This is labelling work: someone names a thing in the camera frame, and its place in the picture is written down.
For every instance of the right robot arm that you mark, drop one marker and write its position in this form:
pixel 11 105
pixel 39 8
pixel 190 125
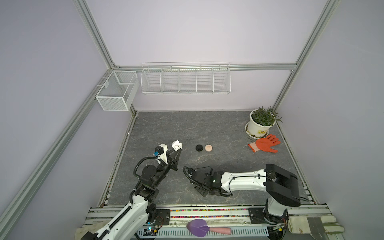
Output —
pixel 280 184

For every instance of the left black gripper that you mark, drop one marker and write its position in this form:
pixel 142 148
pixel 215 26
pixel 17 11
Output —
pixel 171 161

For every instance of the purple scoop pink handle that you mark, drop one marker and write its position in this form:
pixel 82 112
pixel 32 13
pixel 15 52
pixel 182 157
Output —
pixel 200 228

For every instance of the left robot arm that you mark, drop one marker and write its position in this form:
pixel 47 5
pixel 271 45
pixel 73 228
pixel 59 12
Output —
pixel 141 208

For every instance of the right white work glove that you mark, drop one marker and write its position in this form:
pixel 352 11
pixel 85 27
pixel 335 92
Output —
pixel 312 225

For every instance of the white plant pot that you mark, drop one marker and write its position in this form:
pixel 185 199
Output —
pixel 256 131

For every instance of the white earbud charging case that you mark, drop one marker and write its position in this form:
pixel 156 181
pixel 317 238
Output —
pixel 176 145

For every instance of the white work glove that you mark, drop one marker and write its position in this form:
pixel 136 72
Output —
pixel 312 225
pixel 80 232

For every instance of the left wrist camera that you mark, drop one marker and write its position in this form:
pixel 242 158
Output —
pixel 161 154

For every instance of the white wire shelf basket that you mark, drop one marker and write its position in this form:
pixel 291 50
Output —
pixel 186 78

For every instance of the left white work glove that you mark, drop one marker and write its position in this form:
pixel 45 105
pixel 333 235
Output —
pixel 80 232

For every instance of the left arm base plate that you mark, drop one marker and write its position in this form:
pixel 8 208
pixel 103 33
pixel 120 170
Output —
pixel 160 217

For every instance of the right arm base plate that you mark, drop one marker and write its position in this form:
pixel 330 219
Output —
pixel 259 215

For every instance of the green potted plant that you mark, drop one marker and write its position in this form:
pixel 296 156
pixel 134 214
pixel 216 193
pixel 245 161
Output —
pixel 265 116

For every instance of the white mesh box basket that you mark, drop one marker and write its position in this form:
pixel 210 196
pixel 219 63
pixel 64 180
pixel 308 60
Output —
pixel 118 91

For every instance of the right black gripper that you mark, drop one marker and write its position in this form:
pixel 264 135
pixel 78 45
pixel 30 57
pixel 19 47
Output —
pixel 202 192

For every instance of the pink earbud charging case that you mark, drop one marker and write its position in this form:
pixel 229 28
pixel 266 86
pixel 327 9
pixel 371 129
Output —
pixel 208 148

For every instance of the black earbud charging case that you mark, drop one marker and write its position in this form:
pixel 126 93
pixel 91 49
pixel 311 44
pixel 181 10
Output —
pixel 199 148

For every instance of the red rubber glove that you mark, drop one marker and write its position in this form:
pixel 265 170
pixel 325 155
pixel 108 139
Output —
pixel 265 144

